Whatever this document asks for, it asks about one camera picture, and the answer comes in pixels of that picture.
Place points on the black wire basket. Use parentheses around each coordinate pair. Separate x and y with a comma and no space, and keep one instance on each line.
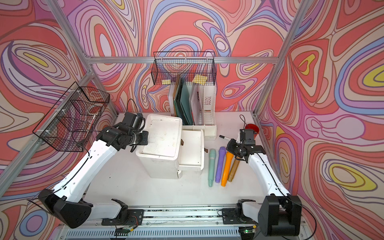
(183,66)
(69,127)

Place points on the red metal cup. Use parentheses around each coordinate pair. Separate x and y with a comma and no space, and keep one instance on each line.
(253,127)

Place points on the black wire basket back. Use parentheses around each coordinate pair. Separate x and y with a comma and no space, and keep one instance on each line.
(183,66)

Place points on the black wire basket left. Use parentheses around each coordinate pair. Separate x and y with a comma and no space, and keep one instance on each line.
(69,127)

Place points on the orange toy microphone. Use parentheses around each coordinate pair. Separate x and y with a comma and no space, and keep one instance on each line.
(227,168)

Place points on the yellow sticky note pad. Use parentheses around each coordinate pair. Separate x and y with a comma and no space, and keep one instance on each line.
(199,79)

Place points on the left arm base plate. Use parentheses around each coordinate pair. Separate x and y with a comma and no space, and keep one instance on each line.
(129,217)

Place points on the purple toy microphone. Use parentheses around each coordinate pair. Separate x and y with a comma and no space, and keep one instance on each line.
(222,154)

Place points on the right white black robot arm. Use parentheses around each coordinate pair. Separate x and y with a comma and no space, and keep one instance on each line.
(280,213)

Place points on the olive toy microphone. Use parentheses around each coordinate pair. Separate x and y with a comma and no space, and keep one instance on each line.
(233,170)

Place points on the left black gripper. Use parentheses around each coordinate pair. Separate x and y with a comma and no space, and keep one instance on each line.
(145,138)

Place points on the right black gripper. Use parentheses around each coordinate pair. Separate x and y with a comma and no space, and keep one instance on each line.
(230,147)

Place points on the green folder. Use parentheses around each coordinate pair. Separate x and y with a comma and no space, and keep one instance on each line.
(185,105)

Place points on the black white marker pen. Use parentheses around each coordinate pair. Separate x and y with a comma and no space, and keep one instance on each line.
(225,138)

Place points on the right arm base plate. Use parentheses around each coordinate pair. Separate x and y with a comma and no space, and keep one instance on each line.
(230,216)

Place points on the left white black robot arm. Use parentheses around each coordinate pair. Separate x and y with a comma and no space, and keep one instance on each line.
(65,201)

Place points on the mint green toy microphone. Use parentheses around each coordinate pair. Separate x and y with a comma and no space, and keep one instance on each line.
(212,159)

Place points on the white file organizer rack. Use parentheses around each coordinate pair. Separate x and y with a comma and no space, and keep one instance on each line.
(202,103)

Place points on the white plastic drawer cabinet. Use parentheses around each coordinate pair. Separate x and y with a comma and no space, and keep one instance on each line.
(160,156)

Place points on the white drawer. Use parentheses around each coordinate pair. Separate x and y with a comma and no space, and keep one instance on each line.
(192,152)

